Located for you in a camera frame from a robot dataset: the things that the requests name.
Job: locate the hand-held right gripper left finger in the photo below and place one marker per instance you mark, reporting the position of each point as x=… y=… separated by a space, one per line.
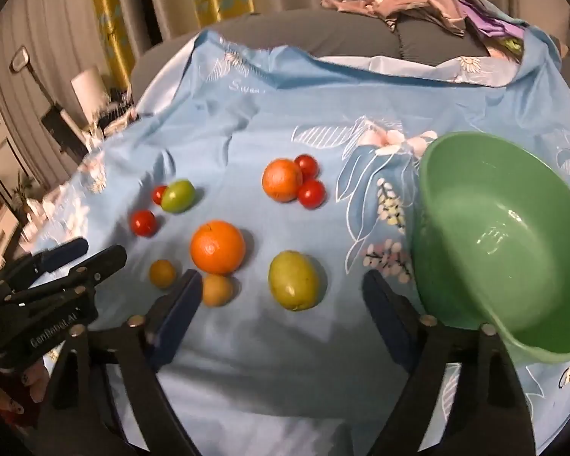
x=176 y=311

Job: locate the small yellow kumquat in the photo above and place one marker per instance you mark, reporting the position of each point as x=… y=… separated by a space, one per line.
x=162 y=273

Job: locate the black box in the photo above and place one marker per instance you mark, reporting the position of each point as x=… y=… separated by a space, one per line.
x=61 y=130

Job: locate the phone holder on stand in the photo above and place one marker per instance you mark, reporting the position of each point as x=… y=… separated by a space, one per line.
x=20 y=59

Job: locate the purple cloth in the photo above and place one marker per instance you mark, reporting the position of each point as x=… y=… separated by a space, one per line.
x=489 y=19

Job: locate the small tan kumquat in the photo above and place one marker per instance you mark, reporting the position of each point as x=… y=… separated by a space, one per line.
x=218 y=289

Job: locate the green bowl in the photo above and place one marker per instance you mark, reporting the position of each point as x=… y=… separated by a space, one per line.
x=494 y=247

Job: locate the small tangerine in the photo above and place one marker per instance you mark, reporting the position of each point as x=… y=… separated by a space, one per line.
x=281 y=179

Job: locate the white lamp shade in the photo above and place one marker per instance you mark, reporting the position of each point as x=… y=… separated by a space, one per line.
x=88 y=92

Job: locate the grey sofa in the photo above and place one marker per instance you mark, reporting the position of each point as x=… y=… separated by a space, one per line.
x=313 y=33

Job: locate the small green lime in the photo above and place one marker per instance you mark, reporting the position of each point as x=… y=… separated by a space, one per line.
x=177 y=195

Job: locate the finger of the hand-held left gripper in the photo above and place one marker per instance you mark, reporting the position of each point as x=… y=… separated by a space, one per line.
x=59 y=254
x=102 y=263

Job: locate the large yellow-green fruit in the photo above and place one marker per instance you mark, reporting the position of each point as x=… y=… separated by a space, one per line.
x=294 y=280

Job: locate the potted plant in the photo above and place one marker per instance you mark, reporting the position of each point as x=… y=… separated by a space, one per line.
x=21 y=192

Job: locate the large orange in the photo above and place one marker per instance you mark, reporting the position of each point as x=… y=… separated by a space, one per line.
x=217 y=247

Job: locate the blue floral bed sheet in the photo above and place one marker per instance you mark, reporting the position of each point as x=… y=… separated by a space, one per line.
x=266 y=118

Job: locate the person's left hand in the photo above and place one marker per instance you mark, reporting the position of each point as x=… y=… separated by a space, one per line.
x=12 y=399

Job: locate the red tomato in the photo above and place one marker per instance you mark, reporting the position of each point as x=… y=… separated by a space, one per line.
x=144 y=223
x=158 y=194
x=312 y=194
x=308 y=165

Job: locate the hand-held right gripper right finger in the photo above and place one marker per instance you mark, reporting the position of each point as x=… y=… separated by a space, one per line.
x=387 y=320

